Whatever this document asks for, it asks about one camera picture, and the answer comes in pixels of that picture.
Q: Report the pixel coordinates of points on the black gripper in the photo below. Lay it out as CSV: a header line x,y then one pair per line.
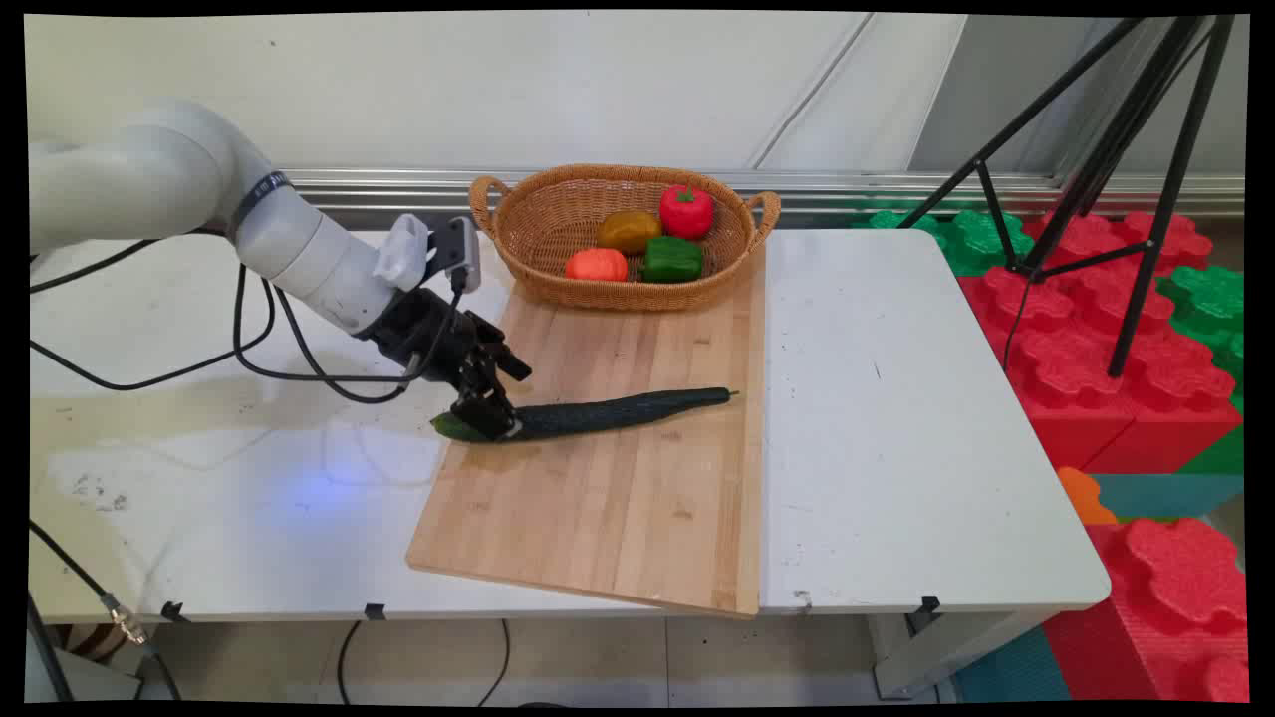
x,y
428,334

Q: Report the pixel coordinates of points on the long dark green cucumber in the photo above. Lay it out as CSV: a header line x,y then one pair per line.
x,y
618,408

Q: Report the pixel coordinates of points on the yellow toy bell pepper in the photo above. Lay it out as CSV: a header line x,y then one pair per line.
x,y
628,231

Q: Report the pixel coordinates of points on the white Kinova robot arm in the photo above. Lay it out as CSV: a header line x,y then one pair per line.
x,y
179,179

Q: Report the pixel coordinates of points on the wooden cutting board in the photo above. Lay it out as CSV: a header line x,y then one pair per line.
x,y
618,498

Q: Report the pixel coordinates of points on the orange tomato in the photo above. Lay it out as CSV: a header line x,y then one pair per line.
x,y
596,266

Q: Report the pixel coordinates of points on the woven wicker basket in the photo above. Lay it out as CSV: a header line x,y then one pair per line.
x,y
538,234

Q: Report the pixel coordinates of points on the green toy bell pepper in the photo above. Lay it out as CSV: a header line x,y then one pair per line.
x,y
672,260

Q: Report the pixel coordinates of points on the black table edge clip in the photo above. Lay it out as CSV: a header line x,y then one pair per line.
x,y
173,611
375,610
928,604

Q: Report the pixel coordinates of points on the red toy bell pepper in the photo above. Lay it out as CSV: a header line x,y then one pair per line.
x,y
687,212

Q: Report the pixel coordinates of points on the green foam block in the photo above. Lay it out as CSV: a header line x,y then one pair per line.
x,y
1210,299
971,239

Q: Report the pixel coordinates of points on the white table leg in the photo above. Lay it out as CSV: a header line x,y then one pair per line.
x,y
936,652

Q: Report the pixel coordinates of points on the teal foam floor mat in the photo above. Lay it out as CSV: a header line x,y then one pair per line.
x,y
1016,672

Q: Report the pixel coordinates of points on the large red foam block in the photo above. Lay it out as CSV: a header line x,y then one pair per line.
x,y
1086,368

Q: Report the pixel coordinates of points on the orange foam block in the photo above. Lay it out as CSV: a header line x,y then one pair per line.
x,y
1084,496

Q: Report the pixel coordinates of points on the teal foam block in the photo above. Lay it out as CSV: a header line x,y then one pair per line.
x,y
1165,495

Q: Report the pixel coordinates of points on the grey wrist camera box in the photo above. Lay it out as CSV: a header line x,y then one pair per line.
x,y
460,251

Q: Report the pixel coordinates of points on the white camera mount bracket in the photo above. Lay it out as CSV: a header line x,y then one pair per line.
x,y
403,254

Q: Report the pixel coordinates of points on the aluminium wall rail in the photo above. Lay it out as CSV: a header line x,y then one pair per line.
x,y
896,187

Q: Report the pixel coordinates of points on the black camera tripod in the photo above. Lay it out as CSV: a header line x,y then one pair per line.
x,y
1136,129

